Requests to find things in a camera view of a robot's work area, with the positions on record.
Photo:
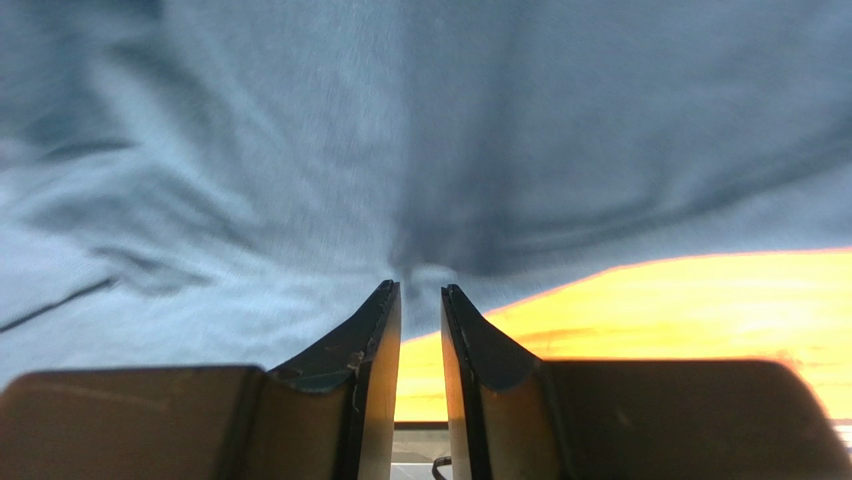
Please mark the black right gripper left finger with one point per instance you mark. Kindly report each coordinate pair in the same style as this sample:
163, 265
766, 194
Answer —
326, 413

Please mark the blue t-shirt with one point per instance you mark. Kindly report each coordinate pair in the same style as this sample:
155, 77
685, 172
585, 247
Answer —
225, 181

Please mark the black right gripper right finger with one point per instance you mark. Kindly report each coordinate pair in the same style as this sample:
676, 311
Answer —
513, 415

